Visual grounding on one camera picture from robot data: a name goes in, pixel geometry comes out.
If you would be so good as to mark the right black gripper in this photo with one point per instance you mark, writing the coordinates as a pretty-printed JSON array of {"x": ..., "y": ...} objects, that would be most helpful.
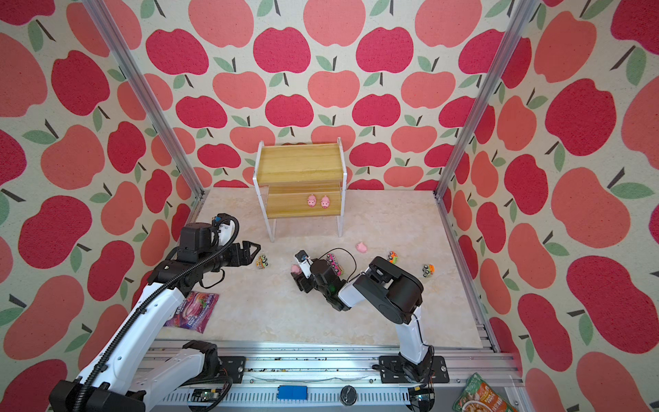
[{"x": 303, "y": 282}]

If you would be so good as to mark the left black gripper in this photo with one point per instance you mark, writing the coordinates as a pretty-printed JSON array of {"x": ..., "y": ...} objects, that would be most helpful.
[{"x": 238, "y": 258}]

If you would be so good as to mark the pink toy pig front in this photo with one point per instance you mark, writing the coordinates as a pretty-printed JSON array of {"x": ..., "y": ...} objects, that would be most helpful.
[{"x": 325, "y": 201}]

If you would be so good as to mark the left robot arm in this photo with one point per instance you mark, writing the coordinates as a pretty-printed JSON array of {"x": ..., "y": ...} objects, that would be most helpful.
[{"x": 109, "y": 382}]

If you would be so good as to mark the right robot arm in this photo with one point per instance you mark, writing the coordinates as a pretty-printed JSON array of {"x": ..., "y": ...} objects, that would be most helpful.
[{"x": 395, "y": 293}]

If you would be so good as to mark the pink toy car upper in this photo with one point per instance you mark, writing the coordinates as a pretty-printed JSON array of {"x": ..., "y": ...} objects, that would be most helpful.
[{"x": 332, "y": 260}]

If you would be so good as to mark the purple snack bag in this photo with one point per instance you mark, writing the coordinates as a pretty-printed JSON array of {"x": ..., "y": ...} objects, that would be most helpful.
[{"x": 194, "y": 313}]

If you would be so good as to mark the green orange toy car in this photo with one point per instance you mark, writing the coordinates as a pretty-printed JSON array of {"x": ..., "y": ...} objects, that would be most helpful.
[{"x": 428, "y": 270}]

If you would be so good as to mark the round black knob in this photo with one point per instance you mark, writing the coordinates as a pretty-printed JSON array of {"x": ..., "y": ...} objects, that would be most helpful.
[{"x": 348, "y": 396}]

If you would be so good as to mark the green snack bag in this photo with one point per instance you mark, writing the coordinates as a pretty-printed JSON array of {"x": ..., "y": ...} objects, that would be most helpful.
[{"x": 478, "y": 396}]

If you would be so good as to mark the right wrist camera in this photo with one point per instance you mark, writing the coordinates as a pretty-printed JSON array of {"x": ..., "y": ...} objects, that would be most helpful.
[{"x": 301, "y": 257}]

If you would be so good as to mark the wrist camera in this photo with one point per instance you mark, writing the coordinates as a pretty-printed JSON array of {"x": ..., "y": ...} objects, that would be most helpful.
[
  {"x": 221, "y": 219},
  {"x": 301, "y": 257}
]

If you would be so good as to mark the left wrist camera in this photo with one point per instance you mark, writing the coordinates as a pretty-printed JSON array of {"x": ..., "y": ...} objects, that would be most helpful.
[{"x": 221, "y": 219}]

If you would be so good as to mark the wooden two-tier shelf white frame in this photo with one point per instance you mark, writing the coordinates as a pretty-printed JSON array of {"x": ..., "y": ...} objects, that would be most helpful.
[{"x": 285, "y": 176}]

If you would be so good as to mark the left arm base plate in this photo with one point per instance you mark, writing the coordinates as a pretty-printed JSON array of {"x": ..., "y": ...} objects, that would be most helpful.
[{"x": 232, "y": 367}]

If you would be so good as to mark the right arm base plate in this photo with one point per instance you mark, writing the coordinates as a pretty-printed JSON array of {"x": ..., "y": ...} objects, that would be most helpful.
[{"x": 399, "y": 370}]

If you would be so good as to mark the blue block on rail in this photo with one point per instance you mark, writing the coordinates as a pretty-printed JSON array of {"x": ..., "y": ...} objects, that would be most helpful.
[{"x": 292, "y": 393}]

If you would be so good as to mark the left aluminium frame post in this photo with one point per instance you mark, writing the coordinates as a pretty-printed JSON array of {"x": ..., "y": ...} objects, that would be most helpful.
[{"x": 110, "y": 32}]

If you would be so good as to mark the aluminium frame post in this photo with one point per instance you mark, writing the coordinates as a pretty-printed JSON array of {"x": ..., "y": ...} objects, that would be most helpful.
[
  {"x": 110, "y": 32},
  {"x": 518, "y": 23}
]

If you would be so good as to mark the right aluminium frame post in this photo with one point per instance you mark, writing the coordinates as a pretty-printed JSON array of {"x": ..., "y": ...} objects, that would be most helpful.
[{"x": 518, "y": 23}]

